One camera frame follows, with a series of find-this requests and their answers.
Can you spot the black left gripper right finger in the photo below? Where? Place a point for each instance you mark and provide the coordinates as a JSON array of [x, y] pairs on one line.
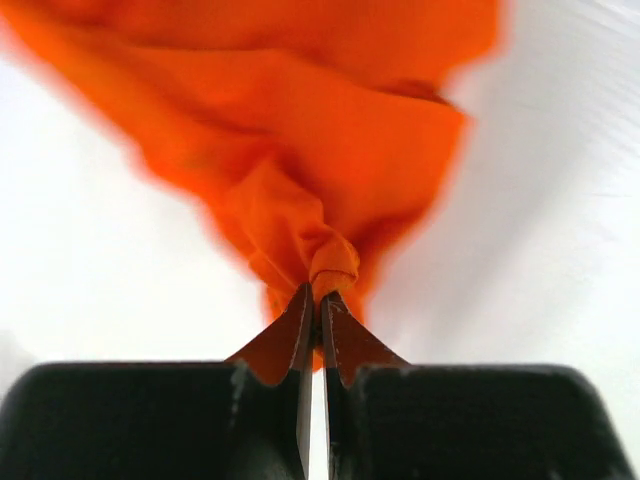
[[348, 347]]

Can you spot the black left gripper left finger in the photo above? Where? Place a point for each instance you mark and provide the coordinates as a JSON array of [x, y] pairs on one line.
[[269, 421]]

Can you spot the orange t-shirt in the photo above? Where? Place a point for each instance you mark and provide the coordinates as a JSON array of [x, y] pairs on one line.
[[316, 133]]

